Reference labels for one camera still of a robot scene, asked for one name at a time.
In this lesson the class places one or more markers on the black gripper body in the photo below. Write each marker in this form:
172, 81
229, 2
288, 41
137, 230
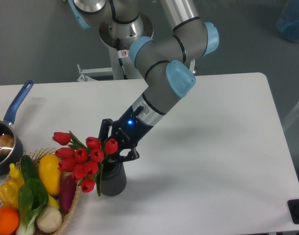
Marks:
129, 129

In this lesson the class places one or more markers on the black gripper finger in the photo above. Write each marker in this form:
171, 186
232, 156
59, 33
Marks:
104, 128
131, 155

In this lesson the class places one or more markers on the red tulip bouquet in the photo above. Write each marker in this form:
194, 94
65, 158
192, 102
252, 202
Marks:
85, 161

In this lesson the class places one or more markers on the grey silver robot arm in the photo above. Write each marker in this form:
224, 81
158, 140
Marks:
163, 65

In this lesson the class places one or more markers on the dark grey ribbed vase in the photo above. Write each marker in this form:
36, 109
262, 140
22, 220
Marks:
113, 178

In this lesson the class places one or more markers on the purple eggplant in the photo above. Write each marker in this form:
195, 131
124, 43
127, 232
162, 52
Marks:
67, 193

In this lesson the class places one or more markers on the yellow squash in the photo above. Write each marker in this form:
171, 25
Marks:
49, 174

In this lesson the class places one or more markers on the dark green cucumber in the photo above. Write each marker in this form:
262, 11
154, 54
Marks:
28, 168

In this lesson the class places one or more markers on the green bok choy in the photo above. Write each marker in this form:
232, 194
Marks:
32, 198

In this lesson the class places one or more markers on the beige garlic bulb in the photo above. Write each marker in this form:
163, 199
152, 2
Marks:
49, 220

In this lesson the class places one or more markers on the round brown bread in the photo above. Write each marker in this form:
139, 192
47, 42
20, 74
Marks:
6, 144

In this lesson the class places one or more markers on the yellow bell pepper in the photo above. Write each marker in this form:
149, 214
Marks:
9, 192

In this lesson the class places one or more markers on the orange fruit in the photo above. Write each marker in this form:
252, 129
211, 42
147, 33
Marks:
9, 220

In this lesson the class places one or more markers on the black device at table edge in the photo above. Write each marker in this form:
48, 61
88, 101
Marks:
293, 206

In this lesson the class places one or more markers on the blue translucent container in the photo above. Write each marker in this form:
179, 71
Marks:
288, 21

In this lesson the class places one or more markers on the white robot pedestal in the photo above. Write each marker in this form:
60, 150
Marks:
121, 68

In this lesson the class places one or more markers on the blue handled saucepan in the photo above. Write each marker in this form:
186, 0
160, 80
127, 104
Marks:
6, 128

